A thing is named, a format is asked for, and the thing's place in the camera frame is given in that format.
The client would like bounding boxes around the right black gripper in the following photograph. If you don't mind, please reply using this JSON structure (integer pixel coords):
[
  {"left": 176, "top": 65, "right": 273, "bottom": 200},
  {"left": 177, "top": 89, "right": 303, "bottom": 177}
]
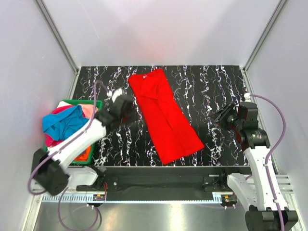
[{"left": 208, "top": 103, "right": 243, "bottom": 132}]

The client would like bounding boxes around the red t shirt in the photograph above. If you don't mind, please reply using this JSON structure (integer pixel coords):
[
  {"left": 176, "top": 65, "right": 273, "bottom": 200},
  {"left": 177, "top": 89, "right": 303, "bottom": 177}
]
[{"left": 128, "top": 69, "right": 204, "bottom": 165}]

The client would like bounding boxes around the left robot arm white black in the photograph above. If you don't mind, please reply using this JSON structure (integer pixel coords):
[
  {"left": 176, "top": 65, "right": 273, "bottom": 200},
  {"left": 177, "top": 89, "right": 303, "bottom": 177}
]
[{"left": 30, "top": 94, "right": 133, "bottom": 196}]

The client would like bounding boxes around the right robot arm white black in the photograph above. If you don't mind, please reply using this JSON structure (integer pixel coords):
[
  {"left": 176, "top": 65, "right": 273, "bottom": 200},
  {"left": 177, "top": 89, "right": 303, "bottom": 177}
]
[{"left": 212, "top": 101, "right": 298, "bottom": 231}]

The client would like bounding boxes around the green plastic basket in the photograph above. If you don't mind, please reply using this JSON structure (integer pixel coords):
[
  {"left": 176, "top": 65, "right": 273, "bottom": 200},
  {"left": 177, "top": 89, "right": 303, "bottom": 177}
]
[{"left": 43, "top": 99, "right": 96, "bottom": 166}]

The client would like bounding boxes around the white t shirt in basket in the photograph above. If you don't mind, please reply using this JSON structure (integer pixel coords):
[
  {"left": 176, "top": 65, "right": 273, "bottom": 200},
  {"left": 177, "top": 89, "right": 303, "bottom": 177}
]
[{"left": 57, "top": 101, "right": 99, "bottom": 118}]

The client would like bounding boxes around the orange t shirt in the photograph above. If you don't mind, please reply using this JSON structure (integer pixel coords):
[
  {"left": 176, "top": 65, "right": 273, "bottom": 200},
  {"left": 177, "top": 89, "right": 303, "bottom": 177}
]
[{"left": 74, "top": 146, "right": 92, "bottom": 162}]

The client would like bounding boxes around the blue t shirt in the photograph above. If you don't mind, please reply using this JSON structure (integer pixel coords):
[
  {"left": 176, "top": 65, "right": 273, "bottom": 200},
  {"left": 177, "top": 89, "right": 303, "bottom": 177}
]
[{"left": 42, "top": 105, "right": 89, "bottom": 141}]

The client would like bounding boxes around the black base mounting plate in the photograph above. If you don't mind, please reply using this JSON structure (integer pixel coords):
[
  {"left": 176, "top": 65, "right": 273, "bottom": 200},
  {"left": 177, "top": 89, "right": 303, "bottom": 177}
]
[{"left": 76, "top": 166, "right": 235, "bottom": 202}]

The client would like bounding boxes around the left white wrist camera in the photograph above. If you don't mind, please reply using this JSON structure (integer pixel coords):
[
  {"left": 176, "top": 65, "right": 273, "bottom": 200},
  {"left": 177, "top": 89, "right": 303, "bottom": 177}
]
[{"left": 106, "top": 88, "right": 125, "bottom": 103}]

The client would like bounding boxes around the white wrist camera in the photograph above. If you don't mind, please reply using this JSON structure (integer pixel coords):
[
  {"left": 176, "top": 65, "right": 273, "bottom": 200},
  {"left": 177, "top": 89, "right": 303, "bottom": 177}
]
[
  {"left": 241, "top": 92, "right": 251, "bottom": 102},
  {"left": 106, "top": 88, "right": 125, "bottom": 103}
]

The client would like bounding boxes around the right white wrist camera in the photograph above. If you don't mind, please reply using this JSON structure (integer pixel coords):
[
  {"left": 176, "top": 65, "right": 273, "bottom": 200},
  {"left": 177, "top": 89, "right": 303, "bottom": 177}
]
[{"left": 241, "top": 92, "right": 251, "bottom": 102}]

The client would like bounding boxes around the aluminium front rail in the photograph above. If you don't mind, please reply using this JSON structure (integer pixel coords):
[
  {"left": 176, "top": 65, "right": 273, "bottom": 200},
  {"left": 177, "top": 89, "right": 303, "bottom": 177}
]
[{"left": 31, "top": 174, "right": 295, "bottom": 193}]

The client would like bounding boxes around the white slotted cable duct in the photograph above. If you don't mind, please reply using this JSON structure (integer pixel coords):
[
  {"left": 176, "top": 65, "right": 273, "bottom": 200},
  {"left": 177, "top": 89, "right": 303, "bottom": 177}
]
[{"left": 42, "top": 193, "right": 222, "bottom": 204}]

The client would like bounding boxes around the right aluminium frame post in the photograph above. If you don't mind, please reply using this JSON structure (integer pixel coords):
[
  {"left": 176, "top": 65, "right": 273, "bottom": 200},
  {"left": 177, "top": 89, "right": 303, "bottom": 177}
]
[{"left": 243, "top": 0, "right": 289, "bottom": 72}]

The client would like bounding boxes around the aluminium frame post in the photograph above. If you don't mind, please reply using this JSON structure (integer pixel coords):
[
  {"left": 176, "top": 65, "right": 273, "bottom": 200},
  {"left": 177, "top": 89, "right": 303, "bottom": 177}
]
[
  {"left": 243, "top": 0, "right": 289, "bottom": 72},
  {"left": 33, "top": 0, "right": 80, "bottom": 74}
]

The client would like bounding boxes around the left aluminium frame post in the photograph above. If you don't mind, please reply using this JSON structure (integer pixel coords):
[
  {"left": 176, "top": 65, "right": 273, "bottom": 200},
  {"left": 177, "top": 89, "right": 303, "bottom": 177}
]
[{"left": 33, "top": 0, "right": 80, "bottom": 74}]

